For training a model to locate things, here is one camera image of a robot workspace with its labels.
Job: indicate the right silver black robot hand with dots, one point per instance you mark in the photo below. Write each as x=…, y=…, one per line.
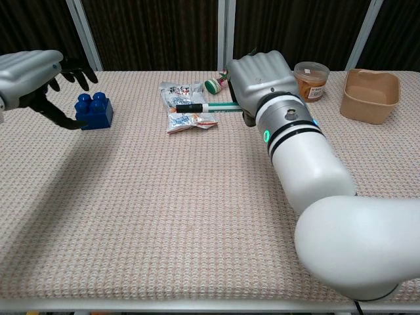
x=262, y=75

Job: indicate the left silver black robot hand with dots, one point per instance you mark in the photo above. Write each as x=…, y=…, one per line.
x=26, y=77

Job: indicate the green white marker pen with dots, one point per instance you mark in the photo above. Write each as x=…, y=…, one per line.
x=221, y=107

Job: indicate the black marker cap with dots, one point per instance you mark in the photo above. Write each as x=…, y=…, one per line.
x=190, y=108

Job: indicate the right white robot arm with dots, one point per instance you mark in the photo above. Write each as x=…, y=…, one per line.
x=311, y=170

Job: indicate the colourful feather shuttlecock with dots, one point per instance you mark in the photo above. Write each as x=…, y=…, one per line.
x=213, y=86

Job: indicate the clear jar of rubber bands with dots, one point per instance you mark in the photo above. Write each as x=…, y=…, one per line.
x=313, y=83

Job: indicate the blue toy building block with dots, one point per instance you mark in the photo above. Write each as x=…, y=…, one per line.
x=98, y=113

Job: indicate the silver snack bag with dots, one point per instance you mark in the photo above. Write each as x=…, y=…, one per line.
x=183, y=93

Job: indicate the tan rectangular bowl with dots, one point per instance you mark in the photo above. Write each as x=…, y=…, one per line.
x=369, y=98

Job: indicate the pink woven tablecloth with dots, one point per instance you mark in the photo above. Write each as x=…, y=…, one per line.
x=147, y=213

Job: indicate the grey aluminium partition post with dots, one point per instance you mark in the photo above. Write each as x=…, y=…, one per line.
x=362, y=36
x=86, y=36
x=225, y=36

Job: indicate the white table frame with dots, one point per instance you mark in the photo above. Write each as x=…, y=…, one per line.
x=164, y=305

